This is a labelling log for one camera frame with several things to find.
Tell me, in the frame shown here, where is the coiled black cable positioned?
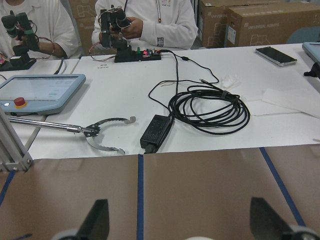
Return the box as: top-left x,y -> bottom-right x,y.
148,49 -> 251,136

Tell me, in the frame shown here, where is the aluminium frame post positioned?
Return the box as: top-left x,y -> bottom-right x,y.
0,109 -> 33,172

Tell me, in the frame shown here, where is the white ikea cup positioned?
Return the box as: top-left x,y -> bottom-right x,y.
185,236 -> 213,240

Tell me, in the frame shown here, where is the cardboard box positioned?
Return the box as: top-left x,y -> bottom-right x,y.
224,1 -> 320,47

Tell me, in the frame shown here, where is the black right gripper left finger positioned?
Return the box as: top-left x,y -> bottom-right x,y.
76,199 -> 110,240

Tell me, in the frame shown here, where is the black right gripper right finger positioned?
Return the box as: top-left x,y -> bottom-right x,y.
250,197 -> 298,240

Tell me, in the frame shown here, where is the metal reacher grabber tool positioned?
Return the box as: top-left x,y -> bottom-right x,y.
7,116 -> 136,155

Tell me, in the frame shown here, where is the black power adapter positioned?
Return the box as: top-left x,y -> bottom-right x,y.
140,114 -> 173,154

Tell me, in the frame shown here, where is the black smartphone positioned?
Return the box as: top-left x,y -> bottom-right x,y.
255,46 -> 297,67

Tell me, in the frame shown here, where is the seated operator in white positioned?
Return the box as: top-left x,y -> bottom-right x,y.
91,0 -> 198,51

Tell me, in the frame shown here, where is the blue teach pendant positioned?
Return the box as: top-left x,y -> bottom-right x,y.
0,74 -> 86,116

